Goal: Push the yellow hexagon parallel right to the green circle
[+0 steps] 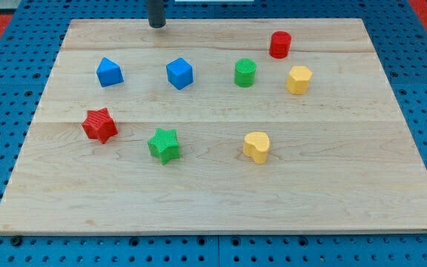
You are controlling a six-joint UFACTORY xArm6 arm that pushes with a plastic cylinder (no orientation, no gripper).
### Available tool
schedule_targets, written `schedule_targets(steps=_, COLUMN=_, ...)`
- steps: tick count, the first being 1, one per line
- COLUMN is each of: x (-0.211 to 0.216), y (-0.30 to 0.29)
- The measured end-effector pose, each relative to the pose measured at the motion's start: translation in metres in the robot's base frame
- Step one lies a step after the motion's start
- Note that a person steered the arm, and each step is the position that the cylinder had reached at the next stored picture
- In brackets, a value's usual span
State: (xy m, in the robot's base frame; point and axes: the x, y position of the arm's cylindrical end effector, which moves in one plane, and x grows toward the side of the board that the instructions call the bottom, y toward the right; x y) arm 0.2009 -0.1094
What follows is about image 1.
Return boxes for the yellow hexagon block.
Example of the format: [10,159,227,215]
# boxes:
[286,66,313,95]

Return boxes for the wooden board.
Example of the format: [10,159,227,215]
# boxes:
[0,19,427,236]

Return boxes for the yellow heart block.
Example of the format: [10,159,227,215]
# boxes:
[242,131,270,164]

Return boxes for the green star block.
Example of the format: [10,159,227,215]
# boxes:
[148,128,180,165]

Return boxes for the green cylinder block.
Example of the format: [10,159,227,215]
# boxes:
[234,58,256,88]

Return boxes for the blue cube block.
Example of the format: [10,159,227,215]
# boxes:
[166,58,193,90]

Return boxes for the red cylinder block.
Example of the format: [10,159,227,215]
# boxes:
[269,31,292,59]

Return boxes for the red star block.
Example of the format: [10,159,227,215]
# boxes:
[82,108,119,144]

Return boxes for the blue triangle block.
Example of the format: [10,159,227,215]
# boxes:
[96,57,124,88]

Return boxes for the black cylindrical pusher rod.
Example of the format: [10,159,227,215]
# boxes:
[146,0,166,28]

